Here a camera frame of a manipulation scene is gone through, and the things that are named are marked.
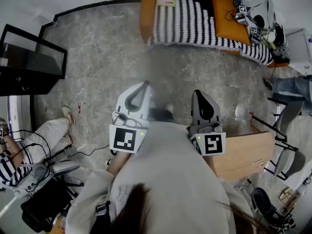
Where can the person's white shoe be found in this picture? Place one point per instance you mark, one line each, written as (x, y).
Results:
(169, 107)

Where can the person's white sweater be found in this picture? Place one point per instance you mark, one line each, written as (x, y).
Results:
(170, 167)

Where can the white cabinet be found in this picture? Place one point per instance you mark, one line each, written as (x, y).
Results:
(297, 50)

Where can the wooden desk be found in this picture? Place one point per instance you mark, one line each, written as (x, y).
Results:
(241, 152)

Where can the orange sofa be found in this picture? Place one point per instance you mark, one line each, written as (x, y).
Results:
(147, 13)

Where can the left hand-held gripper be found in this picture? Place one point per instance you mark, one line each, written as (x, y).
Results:
(124, 139)

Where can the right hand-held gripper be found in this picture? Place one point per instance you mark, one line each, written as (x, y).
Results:
(214, 142)

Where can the white table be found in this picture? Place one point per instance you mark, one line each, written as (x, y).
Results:
(299, 177)

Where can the person's left forearm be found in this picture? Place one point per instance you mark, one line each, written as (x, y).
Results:
(119, 162)

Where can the black white striped blanket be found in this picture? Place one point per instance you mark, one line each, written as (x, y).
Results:
(185, 23)

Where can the grey speckled pouch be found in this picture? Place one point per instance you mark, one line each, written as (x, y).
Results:
(281, 53)

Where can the grey chair black frame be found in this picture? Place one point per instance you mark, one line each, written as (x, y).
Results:
(290, 113)
(287, 162)

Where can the person's right forearm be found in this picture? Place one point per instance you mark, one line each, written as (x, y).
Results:
(208, 161)

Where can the person's dark trousers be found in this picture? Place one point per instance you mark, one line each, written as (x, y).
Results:
(159, 114)

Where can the orange cushion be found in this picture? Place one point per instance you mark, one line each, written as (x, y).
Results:
(226, 21)

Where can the grey office chair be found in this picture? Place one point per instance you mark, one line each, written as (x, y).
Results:
(63, 167)

